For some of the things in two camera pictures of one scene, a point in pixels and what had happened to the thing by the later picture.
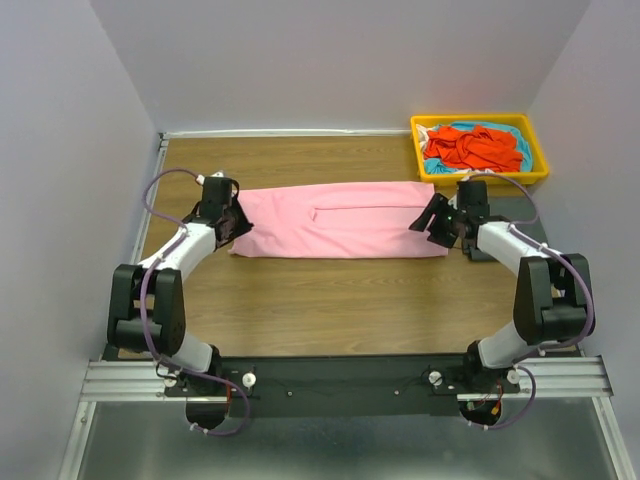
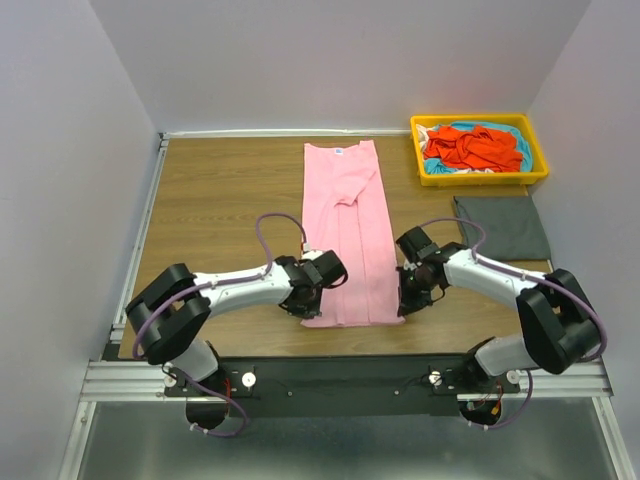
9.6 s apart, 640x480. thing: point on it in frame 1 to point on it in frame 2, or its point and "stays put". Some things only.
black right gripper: x=438 y=205 to x=408 y=302
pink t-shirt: x=361 y=220 to x=344 y=212
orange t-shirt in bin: x=478 y=147 stays put
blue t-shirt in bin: x=434 y=165 stays put
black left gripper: x=244 y=224 to x=308 y=312
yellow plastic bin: x=538 y=171 stays put
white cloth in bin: x=423 y=136 stays put
